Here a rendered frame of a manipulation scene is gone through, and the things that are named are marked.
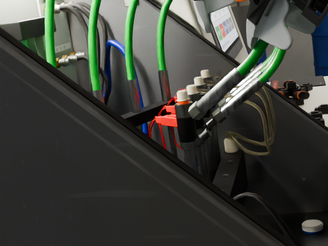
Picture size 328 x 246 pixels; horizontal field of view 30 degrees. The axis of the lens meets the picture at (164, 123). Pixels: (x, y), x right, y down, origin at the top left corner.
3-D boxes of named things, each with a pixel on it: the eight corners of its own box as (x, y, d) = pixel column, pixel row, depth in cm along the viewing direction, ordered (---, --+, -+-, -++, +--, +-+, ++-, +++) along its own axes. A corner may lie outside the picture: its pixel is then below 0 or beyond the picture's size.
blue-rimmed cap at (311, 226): (324, 234, 113) (323, 226, 112) (302, 235, 114) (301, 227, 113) (323, 225, 116) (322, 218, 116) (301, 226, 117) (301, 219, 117)
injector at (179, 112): (222, 235, 94) (205, 102, 90) (191, 237, 95) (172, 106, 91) (224, 228, 97) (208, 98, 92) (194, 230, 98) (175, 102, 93)
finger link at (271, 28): (266, 80, 71) (303, 20, 65) (229, 48, 73) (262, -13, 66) (280, 71, 73) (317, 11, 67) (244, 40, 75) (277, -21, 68)
